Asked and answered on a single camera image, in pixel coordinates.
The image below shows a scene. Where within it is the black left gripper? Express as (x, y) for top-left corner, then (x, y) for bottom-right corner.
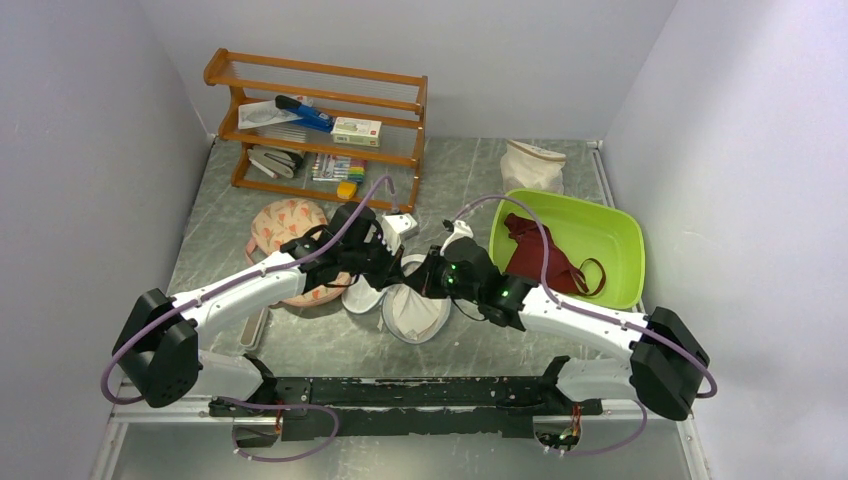
(341, 230), (406, 293)

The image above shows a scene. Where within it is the white mesh laundry bag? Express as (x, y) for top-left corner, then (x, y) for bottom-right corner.
(341, 277), (452, 345)

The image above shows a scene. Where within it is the dark red bra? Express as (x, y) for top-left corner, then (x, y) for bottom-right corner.
(504, 213), (607, 297)

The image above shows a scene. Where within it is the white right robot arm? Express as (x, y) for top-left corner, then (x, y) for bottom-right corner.
(405, 238), (717, 421)

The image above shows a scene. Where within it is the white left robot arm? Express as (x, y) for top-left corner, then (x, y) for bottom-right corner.
(109, 202), (417, 416)

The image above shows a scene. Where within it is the floral print bra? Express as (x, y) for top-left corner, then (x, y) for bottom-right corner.
(245, 198), (352, 309)

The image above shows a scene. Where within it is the yellow small block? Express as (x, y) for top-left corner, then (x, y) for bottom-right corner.
(336, 181), (359, 200)

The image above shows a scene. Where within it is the coloured marker pack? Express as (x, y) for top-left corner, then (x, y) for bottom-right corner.
(311, 153), (366, 184)

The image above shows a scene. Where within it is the orange wooden shelf rack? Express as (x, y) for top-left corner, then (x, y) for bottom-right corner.
(203, 48), (428, 212)

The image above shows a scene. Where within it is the white green small box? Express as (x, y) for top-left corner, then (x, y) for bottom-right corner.
(330, 117), (382, 147)

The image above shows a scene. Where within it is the grey black stapler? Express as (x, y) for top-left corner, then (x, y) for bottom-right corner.
(247, 145), (306, 179)

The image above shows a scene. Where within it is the white flat case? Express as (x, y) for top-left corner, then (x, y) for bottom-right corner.
(239, 307), (270, 351)

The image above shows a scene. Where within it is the blue stapler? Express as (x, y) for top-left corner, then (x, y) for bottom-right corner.
(275, 95), (335, 133)

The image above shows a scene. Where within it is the lime green plastic basin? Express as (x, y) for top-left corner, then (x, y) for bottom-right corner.
(508, 189), (645, 310)

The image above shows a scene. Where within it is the white paper booklet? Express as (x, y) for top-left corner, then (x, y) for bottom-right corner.
(237, 99), (301, 130)

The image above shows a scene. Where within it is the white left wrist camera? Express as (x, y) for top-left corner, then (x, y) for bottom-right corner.
(380, 213), (419, 254)

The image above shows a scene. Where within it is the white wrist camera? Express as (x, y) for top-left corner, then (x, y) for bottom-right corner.
(440, 220), (474, 254)
(380, 213), (419, 254)

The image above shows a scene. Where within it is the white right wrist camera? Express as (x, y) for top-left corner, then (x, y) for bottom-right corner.
(440, 220), (474, 254)

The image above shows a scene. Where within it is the beige drawstring pouch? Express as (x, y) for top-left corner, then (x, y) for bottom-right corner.
(500, 139), (567, 194)

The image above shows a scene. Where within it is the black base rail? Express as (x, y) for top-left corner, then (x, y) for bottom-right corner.
(209, 376), (602, 441)

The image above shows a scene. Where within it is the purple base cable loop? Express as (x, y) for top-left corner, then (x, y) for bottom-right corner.
(230, 396), (342, 464)

